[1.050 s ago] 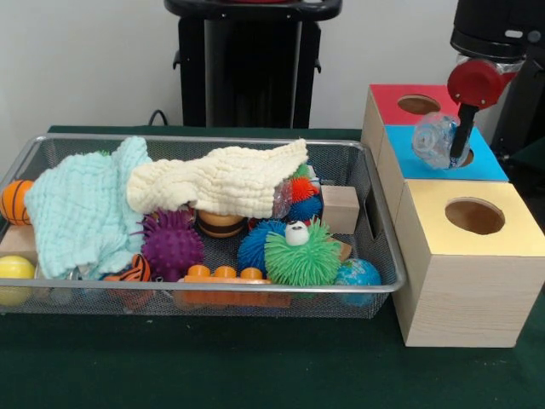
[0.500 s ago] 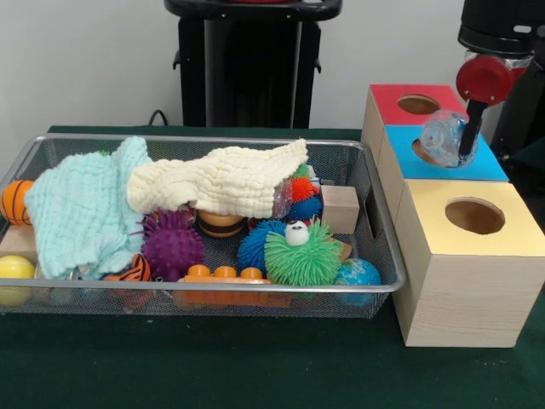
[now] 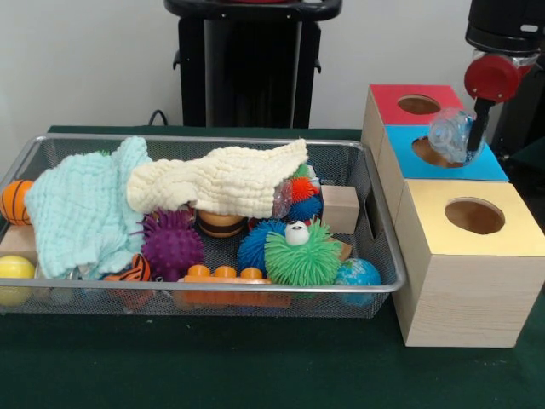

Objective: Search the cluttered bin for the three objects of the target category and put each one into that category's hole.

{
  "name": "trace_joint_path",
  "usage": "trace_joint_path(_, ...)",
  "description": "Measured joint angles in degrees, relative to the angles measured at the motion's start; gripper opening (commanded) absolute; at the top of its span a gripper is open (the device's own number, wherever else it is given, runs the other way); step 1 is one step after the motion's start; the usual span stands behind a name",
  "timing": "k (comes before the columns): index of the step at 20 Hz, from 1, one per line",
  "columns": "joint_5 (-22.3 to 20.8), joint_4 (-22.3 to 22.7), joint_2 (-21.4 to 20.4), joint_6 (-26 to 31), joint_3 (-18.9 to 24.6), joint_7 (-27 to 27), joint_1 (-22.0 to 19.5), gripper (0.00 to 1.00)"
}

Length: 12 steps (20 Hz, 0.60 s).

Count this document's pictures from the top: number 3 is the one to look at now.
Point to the small orange basketball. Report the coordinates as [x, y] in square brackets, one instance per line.
[15, 202]

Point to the cream waffle cloth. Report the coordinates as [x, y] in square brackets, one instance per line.
[221, 183]

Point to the blue puffer ball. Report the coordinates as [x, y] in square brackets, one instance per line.
[253, 249]

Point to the toy burger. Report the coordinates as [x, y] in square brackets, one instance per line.
[221, 225]

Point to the crinkly clear plastic packet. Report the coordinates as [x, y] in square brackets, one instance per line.
[449, 136]

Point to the dark green side table cloth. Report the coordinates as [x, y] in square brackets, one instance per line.
[530, 164]

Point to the yellow ball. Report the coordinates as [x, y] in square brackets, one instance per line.
[15, 268]

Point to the green puffer ball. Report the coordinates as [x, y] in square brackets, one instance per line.
[302, 260]

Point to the black robot stand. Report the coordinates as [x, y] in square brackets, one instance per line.
[255, 64]

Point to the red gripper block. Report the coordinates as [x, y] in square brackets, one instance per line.
[491, 78]

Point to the orange black striped ball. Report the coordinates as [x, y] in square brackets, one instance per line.
[136, 270]

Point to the shallow clear mesh bin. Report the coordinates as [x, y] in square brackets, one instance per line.
[64, 307]

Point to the orange toy brick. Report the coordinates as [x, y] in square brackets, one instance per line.
[221, 274]

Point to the purple spiky ball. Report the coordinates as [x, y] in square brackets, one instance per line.
[172, 247]

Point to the blue globe ball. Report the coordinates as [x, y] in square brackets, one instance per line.
[359, 272]

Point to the light blue waffle cloth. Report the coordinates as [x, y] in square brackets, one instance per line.
[81, 209]

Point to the wooden box with three holes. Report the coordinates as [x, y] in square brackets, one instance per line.
[460, 298]

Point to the wooden cube block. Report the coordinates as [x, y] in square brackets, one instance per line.
[338, 209]

